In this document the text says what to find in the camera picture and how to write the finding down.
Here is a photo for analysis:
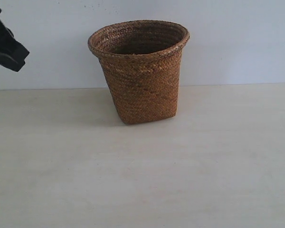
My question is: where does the brown woven wicker basket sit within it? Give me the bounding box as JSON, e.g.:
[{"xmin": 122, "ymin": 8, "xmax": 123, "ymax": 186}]
[{"xmin": 87, "ymin": 20, "xmax": 190, "ymax": 124}]

